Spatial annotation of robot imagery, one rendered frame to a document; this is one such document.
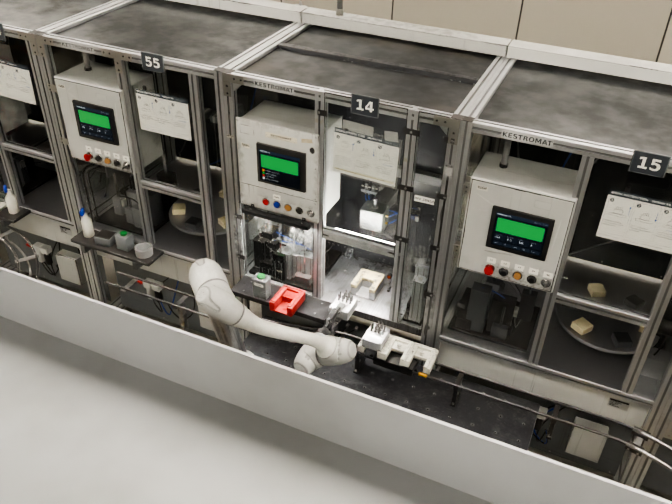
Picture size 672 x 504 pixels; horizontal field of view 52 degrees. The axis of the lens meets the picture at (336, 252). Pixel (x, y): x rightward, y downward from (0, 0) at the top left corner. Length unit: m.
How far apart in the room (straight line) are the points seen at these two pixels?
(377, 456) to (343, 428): 0.03
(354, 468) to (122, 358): 0.21
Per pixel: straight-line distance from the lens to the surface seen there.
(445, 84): 3.14
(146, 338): 0.54
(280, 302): 3.48
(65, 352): 0.61
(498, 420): 3.37
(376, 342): 3.26
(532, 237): 2.89
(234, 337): 2.98
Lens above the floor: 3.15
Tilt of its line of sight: 36 degrees down
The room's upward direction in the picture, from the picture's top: 2 degrees clockwise
